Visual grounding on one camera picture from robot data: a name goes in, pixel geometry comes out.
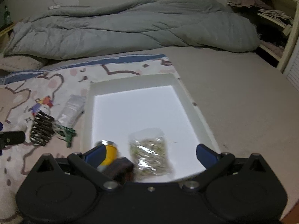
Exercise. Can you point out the yellow round tin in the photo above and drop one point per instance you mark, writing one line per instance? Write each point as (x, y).
(111, 154)

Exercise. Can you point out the white shallow box tray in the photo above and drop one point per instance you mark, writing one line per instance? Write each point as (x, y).
(142, 107)

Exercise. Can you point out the dark glass bottle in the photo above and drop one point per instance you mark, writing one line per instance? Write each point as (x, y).
(7, 16)

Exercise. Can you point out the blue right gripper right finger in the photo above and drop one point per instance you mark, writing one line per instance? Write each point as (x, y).
(206, 156)

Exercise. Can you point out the beige fuzzy pillow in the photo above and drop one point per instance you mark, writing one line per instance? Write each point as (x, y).
(20, 63)

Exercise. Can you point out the grey sachet pouch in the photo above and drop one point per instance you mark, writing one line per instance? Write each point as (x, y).
(71, 111)

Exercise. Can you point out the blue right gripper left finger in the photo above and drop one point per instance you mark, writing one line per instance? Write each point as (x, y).
(95, 156)

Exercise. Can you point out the cartoon bear print cloth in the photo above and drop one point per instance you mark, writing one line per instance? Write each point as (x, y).
(19, 93)

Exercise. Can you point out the wooden wall shelf unit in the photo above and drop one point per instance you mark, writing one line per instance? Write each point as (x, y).
(275, 47)

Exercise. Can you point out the grey quilted duvet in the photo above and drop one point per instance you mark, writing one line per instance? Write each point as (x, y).
(76, 32)

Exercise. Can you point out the clear bag of rubber bands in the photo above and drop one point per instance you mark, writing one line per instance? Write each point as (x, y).
(149, 154)

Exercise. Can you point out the pile of clothes on shelf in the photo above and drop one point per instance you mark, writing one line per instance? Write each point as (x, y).
(262, 15)

